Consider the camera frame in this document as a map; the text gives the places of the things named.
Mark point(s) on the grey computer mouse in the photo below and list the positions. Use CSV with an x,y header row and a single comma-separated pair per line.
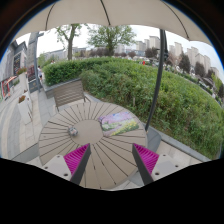
x,y
72,131

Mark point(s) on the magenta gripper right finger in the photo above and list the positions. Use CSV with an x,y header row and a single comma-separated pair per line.
x,y
153,166

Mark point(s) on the grey street pole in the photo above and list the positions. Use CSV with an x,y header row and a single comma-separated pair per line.
x,y
37,35

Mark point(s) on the green hedge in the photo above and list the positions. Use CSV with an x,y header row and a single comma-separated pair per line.
x,y
181,109

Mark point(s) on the dark umbrella pole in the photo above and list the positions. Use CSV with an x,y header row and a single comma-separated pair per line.
x,y
163,51

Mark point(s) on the beige patio umbrella canopy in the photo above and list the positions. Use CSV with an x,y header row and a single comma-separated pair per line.
x,y
153,13

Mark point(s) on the round slatted wooden table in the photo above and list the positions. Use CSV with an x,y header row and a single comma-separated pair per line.
x,y
111,161

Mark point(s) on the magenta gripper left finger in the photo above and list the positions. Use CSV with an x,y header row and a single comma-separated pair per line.
x,y
70,167

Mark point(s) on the white planter box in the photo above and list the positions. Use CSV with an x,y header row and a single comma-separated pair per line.
x,y
25,108

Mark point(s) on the slatted wooden chair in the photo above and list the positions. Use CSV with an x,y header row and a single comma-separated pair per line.
x,y
69,92

